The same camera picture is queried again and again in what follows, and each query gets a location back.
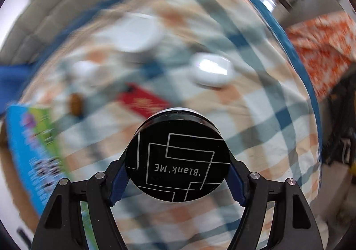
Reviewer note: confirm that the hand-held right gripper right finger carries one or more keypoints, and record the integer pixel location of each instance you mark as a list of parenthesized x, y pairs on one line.
[(237, 184)]

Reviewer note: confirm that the brown cardboard box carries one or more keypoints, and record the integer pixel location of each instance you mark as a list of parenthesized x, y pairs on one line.
[(30, 149)]

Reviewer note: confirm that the small white round object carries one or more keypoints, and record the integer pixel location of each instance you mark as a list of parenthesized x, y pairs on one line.
[(83, 70)]

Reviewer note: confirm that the dark bag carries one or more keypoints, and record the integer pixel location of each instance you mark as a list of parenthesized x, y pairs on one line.
[(340, 116)]

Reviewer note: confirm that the red packet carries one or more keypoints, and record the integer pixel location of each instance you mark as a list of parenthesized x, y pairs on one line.
[(139, 99)]

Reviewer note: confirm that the small brown object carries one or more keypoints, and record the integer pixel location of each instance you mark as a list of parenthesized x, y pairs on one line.
[(76, 104)]

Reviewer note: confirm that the plaid blanket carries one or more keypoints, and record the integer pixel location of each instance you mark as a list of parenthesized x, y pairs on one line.
[(256, 116)]

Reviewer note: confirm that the orange patterned cloth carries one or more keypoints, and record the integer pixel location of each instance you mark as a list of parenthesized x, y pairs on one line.
[(322, 46)]

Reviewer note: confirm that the white round jar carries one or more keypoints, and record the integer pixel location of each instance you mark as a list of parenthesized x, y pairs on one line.
[(136, 33)]

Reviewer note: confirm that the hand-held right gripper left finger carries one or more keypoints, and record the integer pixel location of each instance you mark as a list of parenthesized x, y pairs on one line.
[(118, 184)]

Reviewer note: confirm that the white rounded case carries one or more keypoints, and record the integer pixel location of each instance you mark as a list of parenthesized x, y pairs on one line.
[(212, 69)]

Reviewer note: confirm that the grey sofa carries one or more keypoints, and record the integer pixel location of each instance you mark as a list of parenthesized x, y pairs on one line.
[(52, 8)]

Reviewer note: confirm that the black round tin lid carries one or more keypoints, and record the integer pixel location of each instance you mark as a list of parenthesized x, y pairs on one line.
[(178, 155)]

